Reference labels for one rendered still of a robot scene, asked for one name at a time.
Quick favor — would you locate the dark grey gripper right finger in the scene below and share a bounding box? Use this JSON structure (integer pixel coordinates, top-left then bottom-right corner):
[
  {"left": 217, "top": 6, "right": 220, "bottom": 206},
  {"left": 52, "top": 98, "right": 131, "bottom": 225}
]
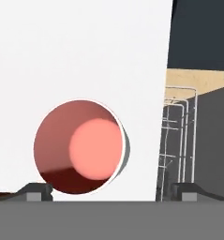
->
[{"left": 171, "top": 182, "right": 224, "bottom": 203}]

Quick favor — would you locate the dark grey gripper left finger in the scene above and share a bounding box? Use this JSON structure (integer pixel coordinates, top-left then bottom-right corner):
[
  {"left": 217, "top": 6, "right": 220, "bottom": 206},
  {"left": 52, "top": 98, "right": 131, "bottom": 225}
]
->
[{"left": 4, "top": 182, "right": 54, "bottom": 203}]

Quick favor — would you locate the dark grey dishwasher door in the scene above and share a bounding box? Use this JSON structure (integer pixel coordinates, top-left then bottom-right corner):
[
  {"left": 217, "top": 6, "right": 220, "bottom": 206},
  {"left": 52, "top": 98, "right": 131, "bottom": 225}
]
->
[{"left": 184, "top": 84, "right": 224, "bottom": 201}]

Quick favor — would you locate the white cup with pink inside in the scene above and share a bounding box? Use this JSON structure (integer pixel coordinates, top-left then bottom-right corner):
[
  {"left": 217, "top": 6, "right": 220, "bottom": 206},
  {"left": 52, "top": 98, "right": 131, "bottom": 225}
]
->
[{"left": 33, "top": 98, "right": 131, "bottom": 195}]

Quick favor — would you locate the dark blue cupboard run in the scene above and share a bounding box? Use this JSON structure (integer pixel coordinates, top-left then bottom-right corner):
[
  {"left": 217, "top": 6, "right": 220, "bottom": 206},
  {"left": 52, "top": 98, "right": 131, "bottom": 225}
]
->
[{"left": 166, "top": 0, "right": 224, "bottom": 80}]

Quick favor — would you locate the white wire dishwasher rack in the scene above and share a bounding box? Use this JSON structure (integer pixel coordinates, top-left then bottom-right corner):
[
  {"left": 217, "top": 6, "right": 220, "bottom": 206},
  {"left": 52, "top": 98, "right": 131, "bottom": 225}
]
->
[{"left": 156, "top": 85, "right": 199, "bottom": 203}]

